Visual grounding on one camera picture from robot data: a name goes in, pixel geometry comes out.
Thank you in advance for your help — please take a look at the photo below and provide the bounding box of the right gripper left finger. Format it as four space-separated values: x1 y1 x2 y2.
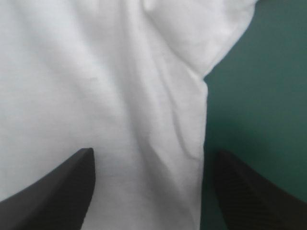
0 147 97 230

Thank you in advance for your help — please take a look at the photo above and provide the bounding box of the white T-shirt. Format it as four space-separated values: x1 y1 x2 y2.
0 0 259 230

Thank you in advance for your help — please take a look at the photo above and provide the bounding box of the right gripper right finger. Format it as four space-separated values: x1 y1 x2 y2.
216 149 307 230

